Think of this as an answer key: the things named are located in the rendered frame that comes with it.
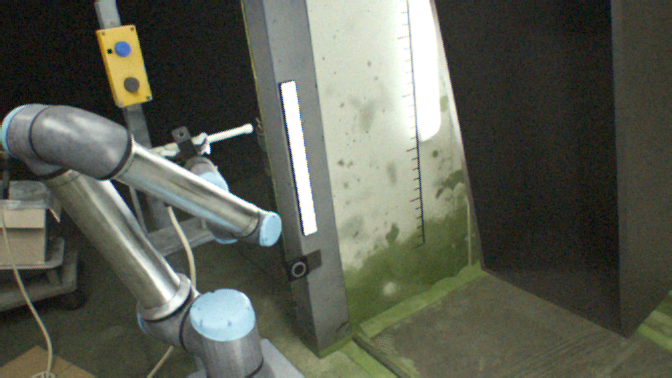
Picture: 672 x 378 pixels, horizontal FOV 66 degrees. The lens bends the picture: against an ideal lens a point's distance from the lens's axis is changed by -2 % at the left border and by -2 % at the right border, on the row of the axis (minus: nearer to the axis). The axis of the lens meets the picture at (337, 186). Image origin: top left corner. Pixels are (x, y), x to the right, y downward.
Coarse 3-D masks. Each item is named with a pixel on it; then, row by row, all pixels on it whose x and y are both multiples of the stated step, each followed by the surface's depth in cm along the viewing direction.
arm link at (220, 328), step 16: (192, 304) 134; (208, 304) 130; (224, 304) 130; (240, 304) 130; (192, 320) 126; (208, 320) 124; (224, 320) 124; (240, 320) 126; (192, 336) 129; (208, 336) 124; (224, 336) 124; (240, 336) 126; (256, 336) 132; (192, 352) 132; (208, 352) 127; (224, 352) 126; (240, 352) 127; (256, 352) 132; (208, 368) 130; (224, 368) 127; (240, 368) 128
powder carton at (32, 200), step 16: (0, 192) 307; (16, 192) 311; (32, 192) 315; (48, 192) 302; (16, 208) 277; (32, 208) 281; (48, 208) 285; (0, 224) 273; (16, 224) 276; (32, 224) 280; (48, 224) 313; (0, 240) 281; (16, 240) 284; (32, 240) 287; (0, 256) 283; (16, 256) 286; (32, 256) 290
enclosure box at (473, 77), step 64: (448, 0) 165; (512, 0) 178; (576, 0) 160; (640, 0) 119; (448, 64) 172; (512, 64) 191; (576, 64) 171; (640, 64) 126; (512, 128) 200; (576, 128) 184; (640, 128) 134; (512, 192) 210; (576, 192) 198; (640, 192) 143; (512, 256) 213; (576, 256) 202; (640, 256) 154; (640, 320) 167
